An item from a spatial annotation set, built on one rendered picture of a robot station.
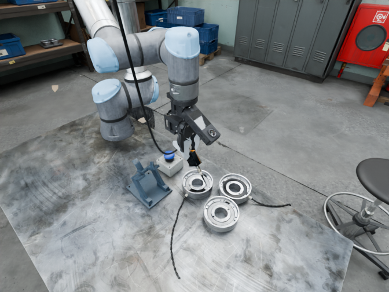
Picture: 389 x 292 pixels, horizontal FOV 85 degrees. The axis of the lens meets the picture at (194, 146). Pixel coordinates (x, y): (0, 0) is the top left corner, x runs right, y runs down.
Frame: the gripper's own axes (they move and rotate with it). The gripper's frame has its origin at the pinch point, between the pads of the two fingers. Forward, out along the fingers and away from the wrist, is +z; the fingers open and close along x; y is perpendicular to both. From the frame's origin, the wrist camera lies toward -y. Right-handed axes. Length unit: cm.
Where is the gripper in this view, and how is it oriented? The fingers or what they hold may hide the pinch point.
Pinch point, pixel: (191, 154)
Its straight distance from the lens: 67.4
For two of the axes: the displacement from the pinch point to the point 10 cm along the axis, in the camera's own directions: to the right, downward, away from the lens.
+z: 0.0, 7.6, 6.5
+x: -6.7, 4.8, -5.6
